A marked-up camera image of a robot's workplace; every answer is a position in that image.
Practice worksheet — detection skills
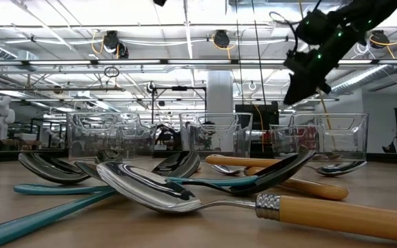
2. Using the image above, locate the yellow hanging cable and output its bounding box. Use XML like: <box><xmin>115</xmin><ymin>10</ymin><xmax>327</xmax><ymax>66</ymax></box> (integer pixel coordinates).
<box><xmin>297</xmin><ymin>0</ymin><xmax>332</xmax><ymax>131</ymax></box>

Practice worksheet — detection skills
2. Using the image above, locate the black cabinet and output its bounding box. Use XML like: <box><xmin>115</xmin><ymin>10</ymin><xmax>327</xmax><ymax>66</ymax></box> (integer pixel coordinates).
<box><xmin>235</xmin><ymin>104</ymin><xmax>280</xmax><ymax>152</ymax></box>

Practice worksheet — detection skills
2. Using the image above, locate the black gantry frame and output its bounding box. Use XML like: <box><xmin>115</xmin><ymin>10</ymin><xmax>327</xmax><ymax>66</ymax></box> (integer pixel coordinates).
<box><xmin>151</xmin><ymin>85</ymin><xmax>208</xmax><ymax>114</ymax></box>

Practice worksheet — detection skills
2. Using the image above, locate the clear plastic bin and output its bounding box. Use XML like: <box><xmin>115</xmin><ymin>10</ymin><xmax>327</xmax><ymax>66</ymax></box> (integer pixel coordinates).
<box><xmin>66</xmin><ymin>112</ymin><xmax>158</xmax><ymax>162</ymax></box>
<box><xmin>269</xmin><ymin>112</ymin><xmax>370</xmax><ymax>162</ymax></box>
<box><xmin>180</xmin><ymin>112</ymin><xmax>254</xmax><ymax>161</ymax></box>

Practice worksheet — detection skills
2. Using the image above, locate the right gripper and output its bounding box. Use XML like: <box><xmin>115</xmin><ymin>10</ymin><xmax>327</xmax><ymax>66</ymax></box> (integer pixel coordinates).
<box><xmin>283</xmin><ymin>37</ymin><xmax>344</xmax><ymax>105</ymax></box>

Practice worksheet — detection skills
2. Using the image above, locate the white building column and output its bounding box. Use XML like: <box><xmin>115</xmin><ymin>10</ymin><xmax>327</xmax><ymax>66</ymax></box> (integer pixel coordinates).
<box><xmin>206</xmin><ymin>70</ymin><xmax>235</xmax><ymax>152</ymax></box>

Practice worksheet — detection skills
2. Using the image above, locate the long ceiling light rail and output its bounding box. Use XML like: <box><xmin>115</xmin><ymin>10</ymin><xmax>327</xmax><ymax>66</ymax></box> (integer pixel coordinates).
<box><xmin>0</xmin><ymin>59</ymin><xmax>397</xmax><ymax>67</ymax></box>

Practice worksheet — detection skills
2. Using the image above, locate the black hanging cable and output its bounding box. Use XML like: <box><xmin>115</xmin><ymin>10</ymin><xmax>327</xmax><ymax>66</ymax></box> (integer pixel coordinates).
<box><xmin>251</xmin><ymin>0</ymin><xmax>267</xmax><ymax>106</ymax></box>

